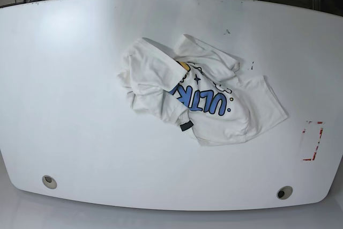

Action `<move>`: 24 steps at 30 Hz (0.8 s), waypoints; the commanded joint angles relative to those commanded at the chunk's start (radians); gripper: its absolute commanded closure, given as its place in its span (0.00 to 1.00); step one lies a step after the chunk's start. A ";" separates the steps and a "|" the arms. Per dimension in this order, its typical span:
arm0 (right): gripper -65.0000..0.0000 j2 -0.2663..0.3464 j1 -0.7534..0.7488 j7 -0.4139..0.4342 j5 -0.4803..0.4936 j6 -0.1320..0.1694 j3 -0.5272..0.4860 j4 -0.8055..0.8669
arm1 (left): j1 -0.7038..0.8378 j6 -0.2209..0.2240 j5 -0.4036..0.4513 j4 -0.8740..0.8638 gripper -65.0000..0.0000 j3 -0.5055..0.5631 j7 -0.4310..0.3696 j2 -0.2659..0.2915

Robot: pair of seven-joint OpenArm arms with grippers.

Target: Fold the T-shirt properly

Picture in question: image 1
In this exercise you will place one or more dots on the white printed T-shirt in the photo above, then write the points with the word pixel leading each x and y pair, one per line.
pixel 196 88

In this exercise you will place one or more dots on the right table cable grommet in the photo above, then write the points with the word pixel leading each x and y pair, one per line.
pixel 284 193

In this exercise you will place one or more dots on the table cable grommet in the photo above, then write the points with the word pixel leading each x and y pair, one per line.
pixel 49 182
pixel 284 193

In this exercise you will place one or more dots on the red tape rectangle marking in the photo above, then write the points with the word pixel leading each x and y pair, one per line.
pixel 310 140

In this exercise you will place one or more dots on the left table cable grommet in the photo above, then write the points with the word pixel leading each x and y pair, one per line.
pixel 49 182

